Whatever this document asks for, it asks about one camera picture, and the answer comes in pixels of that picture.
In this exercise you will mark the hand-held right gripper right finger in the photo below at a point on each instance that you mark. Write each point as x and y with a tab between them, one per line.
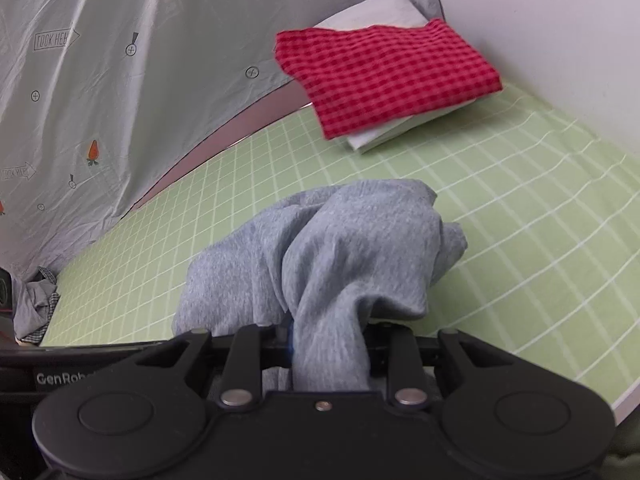
380	345

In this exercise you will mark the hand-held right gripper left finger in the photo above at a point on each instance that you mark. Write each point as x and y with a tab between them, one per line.
275	347

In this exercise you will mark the grey garment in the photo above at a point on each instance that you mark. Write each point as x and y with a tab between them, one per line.
350	260

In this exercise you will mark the blue plaid garment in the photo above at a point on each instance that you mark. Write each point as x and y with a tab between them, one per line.
35	300

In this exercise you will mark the green grid bed sheet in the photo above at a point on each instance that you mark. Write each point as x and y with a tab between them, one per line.
500	260

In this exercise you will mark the pink mattress edge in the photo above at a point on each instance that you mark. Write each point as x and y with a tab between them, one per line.
225	130

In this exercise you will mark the red checked folded garment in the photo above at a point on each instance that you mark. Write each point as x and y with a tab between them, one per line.
390	75

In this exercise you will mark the grey carrot print cloth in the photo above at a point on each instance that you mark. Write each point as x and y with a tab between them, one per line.
150	60

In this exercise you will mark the white folded garment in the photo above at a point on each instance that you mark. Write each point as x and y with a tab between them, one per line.
370	10

